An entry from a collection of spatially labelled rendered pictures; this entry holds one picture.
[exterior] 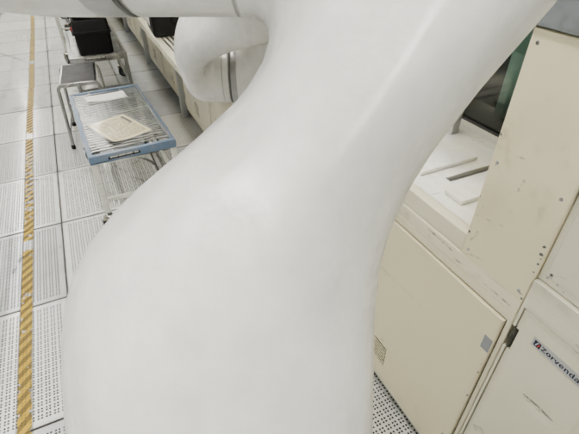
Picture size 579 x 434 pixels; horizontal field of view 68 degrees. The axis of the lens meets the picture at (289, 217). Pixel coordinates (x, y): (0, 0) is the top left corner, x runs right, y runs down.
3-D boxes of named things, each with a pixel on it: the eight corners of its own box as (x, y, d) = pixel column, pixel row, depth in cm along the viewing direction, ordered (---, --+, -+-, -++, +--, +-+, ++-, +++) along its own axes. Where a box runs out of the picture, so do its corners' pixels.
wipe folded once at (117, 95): (84, 98, 258) (83, 95, 257) (123, 90, 268) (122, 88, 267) (88, 105, 250) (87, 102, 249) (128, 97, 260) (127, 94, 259)
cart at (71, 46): (72, 81, 414) (56, 28, 385) (128, 73, 432) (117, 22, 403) (79, 117, 346) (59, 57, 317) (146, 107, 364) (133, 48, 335)
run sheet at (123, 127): (84, 125, 228) (83, 123, 227) (124, 112, 241) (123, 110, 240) (113, 144, 211) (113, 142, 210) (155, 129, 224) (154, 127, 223)
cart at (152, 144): (83, 159, 292) (60, 90, 263) (158, 142, 311) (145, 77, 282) (107, 240, 223) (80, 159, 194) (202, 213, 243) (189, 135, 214)
